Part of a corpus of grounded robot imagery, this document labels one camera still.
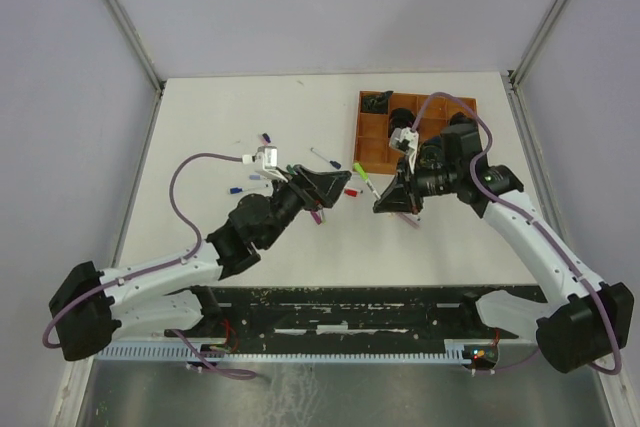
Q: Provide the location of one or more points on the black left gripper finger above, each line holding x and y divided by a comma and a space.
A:
330, 191
315, 177

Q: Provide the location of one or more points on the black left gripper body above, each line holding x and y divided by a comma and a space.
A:
305, 197

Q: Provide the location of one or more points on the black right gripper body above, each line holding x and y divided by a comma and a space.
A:
431, 181

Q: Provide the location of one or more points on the pink highlighter pen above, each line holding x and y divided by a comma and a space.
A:
412, 221

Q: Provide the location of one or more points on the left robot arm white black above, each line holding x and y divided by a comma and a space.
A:
94, 307

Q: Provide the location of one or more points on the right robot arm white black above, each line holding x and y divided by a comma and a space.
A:
583, 320

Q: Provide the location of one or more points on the magenta capped marker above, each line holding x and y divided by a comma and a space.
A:
318, 217

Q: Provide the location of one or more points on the orange wooden compartment tray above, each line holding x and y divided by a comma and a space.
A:
380, 112

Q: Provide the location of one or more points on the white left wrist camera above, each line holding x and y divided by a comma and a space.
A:
265, 163

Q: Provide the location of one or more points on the white slotted cable duct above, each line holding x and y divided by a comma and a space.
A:
178, 351

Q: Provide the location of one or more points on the aluminium frame post right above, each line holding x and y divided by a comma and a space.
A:
542, 34

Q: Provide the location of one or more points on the aluminium frame post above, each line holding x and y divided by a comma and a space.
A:
542, 34
132, 38

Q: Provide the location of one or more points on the aluminium frame post left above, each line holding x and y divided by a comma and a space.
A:
132, 38

